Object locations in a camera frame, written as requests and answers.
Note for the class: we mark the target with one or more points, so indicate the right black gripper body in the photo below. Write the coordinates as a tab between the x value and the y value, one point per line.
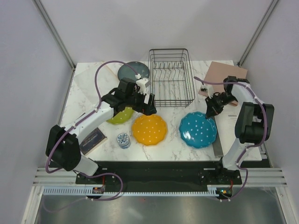
220	101

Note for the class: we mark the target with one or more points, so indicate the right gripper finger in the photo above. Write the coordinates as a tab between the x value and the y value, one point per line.
209	112
216	111

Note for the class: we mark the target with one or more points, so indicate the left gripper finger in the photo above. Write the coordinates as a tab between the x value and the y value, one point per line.
151	110
152	99

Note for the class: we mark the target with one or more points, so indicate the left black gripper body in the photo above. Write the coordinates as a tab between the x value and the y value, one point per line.
138	101

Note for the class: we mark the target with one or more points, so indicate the orange polka dot plate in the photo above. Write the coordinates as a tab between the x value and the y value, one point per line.
149	130

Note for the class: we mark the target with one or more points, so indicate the blue polka dot plate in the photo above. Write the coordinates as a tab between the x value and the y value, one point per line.
197	131

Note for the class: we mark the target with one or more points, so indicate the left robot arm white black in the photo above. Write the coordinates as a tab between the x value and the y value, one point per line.
63	142

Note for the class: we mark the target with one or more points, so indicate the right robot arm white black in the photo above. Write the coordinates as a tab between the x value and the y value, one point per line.
253	125

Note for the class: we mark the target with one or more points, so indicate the green polka dot plate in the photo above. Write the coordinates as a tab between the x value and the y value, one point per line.
122	116

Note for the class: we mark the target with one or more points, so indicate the dark grey round plate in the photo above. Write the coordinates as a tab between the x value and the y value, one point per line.
126	72

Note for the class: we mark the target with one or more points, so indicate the grey metal bar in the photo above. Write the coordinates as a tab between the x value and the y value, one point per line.
217	148

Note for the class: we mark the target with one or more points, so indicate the blue white ceramic cup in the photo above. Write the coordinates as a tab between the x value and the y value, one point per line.
123	141

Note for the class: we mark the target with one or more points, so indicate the dark hardcover book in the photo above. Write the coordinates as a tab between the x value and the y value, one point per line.
92	141

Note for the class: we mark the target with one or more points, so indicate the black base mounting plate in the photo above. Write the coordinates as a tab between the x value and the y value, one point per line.
162	175

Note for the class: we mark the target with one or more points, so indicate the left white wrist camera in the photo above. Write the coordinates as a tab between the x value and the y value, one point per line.
143	83

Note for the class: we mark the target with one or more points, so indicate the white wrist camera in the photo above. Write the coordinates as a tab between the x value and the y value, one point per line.
206	90
143	83

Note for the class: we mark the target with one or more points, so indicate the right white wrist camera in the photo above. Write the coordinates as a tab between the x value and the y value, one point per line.
206	90

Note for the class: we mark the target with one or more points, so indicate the black wire dish rack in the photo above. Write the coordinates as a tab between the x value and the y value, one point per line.
171	77

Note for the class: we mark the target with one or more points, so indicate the white slotted cable duct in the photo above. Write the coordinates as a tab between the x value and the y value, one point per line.
101	191

